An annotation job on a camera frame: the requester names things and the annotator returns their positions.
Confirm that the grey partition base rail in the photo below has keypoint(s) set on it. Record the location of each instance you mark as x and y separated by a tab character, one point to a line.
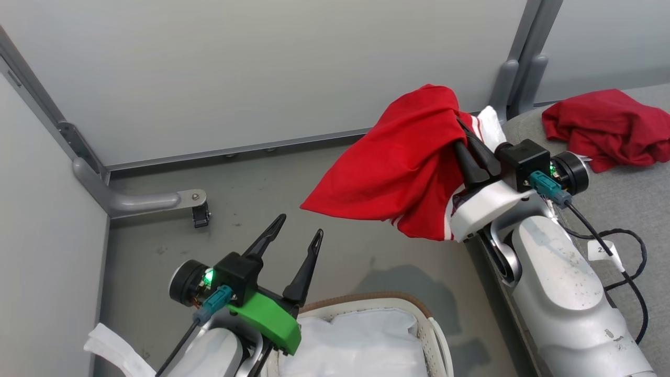
235	149

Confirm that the black caster wheel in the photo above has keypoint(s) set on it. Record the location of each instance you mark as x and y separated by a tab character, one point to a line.
201	215

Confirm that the white cloth strip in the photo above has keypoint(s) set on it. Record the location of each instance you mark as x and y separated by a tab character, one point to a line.
112	348

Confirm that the grey metal partition foot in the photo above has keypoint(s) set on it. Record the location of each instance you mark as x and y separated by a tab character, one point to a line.
141	201

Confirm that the black right wrist motor cylinder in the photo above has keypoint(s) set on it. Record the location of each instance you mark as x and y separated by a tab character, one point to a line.
573	173

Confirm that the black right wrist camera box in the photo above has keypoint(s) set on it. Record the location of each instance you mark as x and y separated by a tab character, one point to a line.
523	159

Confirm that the black left wrist motor cylinder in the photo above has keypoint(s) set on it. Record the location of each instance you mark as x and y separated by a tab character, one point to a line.
183	283

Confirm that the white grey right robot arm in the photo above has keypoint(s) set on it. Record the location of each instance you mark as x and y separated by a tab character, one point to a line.
560	293

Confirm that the grey metal partition post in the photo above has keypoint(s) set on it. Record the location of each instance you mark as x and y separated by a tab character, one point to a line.
536	68
505	78

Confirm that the white basket liner cloth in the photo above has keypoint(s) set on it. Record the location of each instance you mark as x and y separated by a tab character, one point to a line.
356	345

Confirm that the dark red garment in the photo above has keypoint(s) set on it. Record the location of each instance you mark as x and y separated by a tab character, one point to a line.
607	125

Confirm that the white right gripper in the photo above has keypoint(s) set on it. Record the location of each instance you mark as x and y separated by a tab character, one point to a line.
487	207

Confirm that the grey metal table frame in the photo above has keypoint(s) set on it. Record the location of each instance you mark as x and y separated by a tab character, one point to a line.
52	104

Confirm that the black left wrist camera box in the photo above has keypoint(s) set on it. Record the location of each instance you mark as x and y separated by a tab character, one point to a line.
238	275

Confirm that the wicker laundry basket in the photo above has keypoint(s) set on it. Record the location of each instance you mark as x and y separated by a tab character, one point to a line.
366	301

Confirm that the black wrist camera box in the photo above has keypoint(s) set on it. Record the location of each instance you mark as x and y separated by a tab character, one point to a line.
523	159
238	275

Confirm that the bright red white-striped garment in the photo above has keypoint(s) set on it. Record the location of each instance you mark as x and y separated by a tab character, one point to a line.
398	162

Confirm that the black wrist motor cylinder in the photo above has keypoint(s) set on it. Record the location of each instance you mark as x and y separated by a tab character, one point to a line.
183	283
573	173

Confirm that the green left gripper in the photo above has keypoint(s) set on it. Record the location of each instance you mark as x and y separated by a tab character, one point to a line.
269	317

